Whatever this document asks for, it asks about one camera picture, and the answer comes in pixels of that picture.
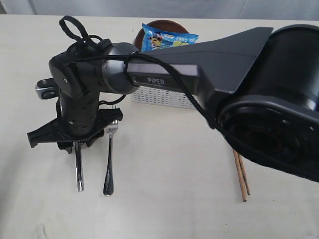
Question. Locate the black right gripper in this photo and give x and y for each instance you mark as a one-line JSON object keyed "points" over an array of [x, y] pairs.
{"points": [[77, 120]]}

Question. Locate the silver table knife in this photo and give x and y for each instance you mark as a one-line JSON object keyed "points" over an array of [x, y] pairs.
{"points": [[78, 166]]}

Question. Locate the silver metal fork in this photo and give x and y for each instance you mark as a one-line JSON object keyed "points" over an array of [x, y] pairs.
{"points": [[108, 188]]}

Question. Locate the blue chips snack bag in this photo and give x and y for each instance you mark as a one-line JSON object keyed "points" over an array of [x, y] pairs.
{"points": [[159, 39]]}

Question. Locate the wooden chopstick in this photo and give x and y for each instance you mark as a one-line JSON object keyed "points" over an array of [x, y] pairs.
{"points": [[240, 176], [244, 174]]}

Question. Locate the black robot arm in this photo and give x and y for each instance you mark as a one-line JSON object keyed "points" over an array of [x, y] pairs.
{"points": [[259, 88]]}

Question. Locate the white plastic perforated basket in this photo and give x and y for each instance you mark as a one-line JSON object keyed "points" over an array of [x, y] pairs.
{"points": [[152, 96]]}

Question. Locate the brown round plate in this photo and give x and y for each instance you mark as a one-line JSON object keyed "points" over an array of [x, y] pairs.
{"points": [[161, 24]]}

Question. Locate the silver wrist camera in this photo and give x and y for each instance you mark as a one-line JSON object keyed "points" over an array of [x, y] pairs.
{"points": [[46, 89]]}

